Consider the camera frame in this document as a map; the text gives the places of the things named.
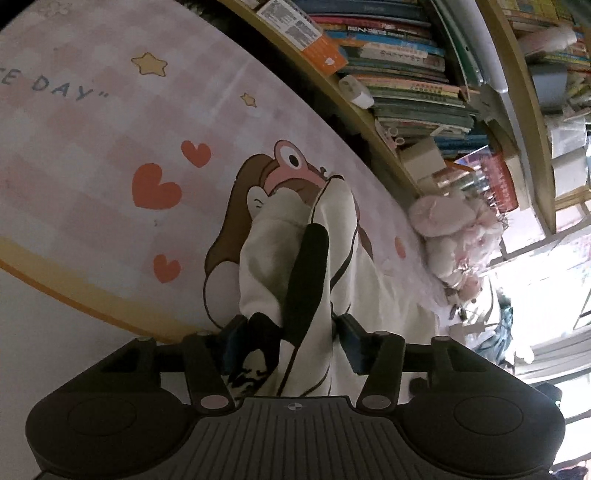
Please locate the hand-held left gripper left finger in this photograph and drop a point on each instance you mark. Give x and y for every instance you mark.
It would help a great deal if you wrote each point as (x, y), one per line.
(231, 346)

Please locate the long orange white box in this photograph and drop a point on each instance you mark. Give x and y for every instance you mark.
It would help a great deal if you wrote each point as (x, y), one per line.
(300, 32)

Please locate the row of books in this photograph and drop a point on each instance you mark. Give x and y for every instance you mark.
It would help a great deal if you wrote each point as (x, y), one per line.
(406, 83)

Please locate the white cardboard box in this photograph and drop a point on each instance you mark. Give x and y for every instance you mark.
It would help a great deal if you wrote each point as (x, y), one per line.
(420, 159)

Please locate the pink checked cartoon desk mat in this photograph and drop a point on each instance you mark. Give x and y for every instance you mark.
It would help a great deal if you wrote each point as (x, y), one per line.
(92, 184)

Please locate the white and wood bookshelf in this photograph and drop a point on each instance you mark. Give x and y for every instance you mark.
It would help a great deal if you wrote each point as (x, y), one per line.
(531, 115)

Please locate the blue cloth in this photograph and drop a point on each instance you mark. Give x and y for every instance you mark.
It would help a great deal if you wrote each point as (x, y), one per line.
(501, 332)

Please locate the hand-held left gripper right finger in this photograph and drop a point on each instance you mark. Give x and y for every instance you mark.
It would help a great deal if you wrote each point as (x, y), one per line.
(353, 344)

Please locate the pink plush toy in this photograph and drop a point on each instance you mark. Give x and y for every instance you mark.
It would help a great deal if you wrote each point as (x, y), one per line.
(443, 240)

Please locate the cream t-shirt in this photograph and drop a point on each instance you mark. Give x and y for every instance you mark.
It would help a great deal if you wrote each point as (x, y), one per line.
(268, 240)

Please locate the red patterned box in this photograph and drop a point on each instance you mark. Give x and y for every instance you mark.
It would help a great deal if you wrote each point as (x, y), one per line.
(501, 180)

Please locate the small white case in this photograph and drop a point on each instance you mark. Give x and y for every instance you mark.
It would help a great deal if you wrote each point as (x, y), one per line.
(355, 91)

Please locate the white tablet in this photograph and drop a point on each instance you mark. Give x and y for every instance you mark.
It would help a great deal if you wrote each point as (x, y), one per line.
(489, 55)

